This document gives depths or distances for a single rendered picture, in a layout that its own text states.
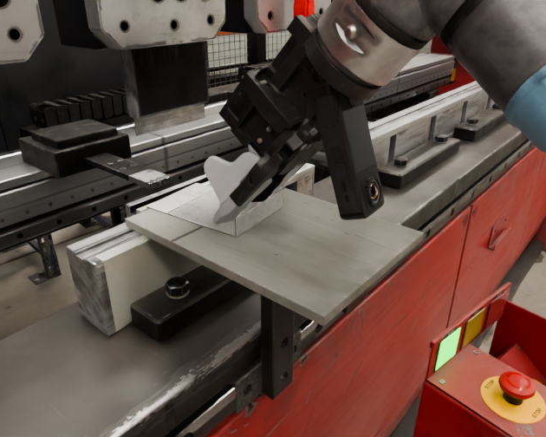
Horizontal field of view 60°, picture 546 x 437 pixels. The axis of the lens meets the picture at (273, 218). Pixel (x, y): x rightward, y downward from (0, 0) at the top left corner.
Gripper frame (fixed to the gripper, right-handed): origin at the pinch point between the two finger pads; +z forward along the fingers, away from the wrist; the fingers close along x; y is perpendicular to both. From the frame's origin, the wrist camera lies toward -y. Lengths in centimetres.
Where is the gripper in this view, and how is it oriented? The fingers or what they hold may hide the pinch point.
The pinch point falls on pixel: (243, 209)
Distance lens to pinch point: 51.5
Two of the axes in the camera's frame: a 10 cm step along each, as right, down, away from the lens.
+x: -5.6, 3.7, -7.4
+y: -6.4, -7.6, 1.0
